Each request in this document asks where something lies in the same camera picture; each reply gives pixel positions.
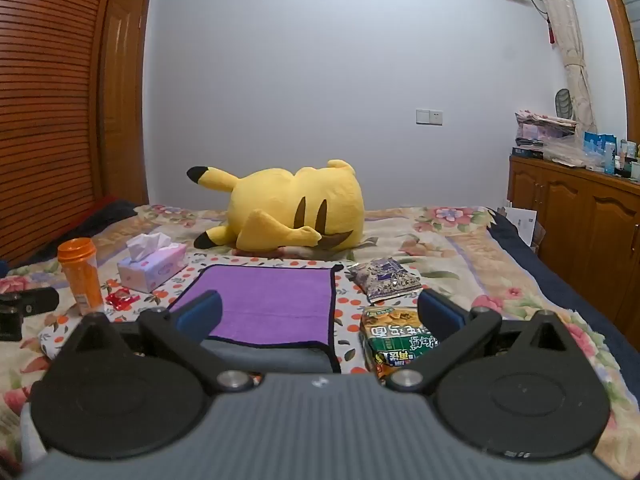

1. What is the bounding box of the purple towel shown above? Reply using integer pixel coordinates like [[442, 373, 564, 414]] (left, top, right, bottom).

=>
[[167, 264, 337, 347]]

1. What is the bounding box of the purple cloth black trim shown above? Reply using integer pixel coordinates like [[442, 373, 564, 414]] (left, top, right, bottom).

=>
[[200, 266, 344, 375]]

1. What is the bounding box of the grey hand fan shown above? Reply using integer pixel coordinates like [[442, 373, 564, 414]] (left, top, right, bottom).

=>
[[555, 88, 576, 121]]

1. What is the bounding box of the blue carton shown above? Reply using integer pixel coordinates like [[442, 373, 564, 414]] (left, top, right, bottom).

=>
[[583, 131, 619, 174]]

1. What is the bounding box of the orange plastic bottle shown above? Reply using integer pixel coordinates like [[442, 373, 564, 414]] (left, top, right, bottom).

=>
[[56, 237, 106, 317]]

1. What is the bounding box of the wooden window frame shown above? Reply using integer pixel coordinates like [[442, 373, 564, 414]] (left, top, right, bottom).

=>
[[592, 0, 640, 137]]

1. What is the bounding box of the dark clothing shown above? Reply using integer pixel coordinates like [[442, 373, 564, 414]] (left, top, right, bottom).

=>
[[75, 198, 139, 242]]

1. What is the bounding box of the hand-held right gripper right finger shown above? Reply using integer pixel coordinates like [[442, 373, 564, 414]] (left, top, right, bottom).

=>
[[386, 288, 572, 394]]

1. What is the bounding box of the purple snack bag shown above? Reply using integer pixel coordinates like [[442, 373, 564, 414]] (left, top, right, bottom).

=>
[[347, 256, 425, 305]]

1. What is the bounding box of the white paper sheet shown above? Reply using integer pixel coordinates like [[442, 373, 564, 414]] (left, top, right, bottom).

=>
[[502, 204, 539, 247]]

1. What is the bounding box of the wooden louvered wardrobe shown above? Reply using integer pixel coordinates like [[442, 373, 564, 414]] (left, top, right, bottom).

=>
[[0, 0, 124, 269]]

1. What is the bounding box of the red candy wrapper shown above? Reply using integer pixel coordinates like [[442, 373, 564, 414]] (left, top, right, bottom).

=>
[[103, 289, 139, 310]]

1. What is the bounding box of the stack of papers and bags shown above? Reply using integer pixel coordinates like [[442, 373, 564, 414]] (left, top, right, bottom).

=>
[[514, 108, 577, 149]]

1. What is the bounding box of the wooden cabinet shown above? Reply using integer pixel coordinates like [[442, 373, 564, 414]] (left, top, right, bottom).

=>
[[507, 154, 640, 327]]

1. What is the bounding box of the green instant noodle pack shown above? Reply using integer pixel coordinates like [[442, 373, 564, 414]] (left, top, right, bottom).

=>
[[359, 305, 442, 382]]

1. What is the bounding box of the clear plastic bag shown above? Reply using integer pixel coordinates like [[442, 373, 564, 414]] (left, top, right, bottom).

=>
[[542, 135, 601, 169]]

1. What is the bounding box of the yellow plush toy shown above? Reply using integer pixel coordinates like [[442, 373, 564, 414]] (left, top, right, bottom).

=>
[[186, 159, 366, 252]]

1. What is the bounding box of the pink tissue box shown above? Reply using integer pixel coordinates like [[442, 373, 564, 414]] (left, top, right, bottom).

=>
[[116, 232, 189, 295]]

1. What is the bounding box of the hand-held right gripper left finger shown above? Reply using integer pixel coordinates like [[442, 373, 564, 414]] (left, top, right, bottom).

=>
[[61, 289, 256, 394]]

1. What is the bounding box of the beige curtain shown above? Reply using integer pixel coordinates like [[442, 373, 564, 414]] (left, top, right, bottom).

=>
[[527, 0, 599, 134]]

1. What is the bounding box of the navy blue blanket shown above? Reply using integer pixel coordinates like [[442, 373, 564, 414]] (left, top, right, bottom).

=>
[[487, 207, 640, 352]]

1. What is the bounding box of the wooden door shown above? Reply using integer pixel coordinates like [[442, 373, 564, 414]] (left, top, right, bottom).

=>
[[97, 0, 151, 206]]

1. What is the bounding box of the group of small bottles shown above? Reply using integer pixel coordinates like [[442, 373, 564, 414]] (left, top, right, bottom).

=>
[[616, 139, 640, 182]]

